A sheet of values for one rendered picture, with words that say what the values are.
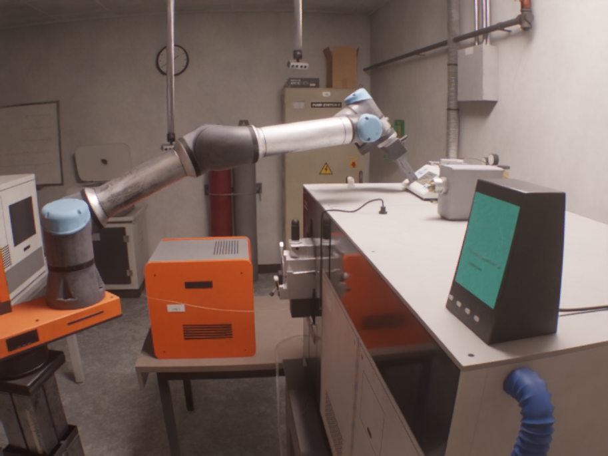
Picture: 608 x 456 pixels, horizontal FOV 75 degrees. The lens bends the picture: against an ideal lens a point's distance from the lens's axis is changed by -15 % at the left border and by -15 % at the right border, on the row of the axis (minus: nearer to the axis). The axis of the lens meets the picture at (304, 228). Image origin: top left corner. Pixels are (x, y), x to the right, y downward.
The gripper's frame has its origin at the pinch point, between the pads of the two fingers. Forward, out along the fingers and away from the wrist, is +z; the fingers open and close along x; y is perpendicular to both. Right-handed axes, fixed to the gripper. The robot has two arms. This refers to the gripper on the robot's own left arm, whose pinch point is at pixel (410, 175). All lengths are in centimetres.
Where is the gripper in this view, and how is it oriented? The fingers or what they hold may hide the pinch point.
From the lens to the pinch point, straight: 147.6
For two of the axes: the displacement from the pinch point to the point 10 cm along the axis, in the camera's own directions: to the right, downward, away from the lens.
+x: -0.5, -2.4, 9.7
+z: 5.9, 7.7, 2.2
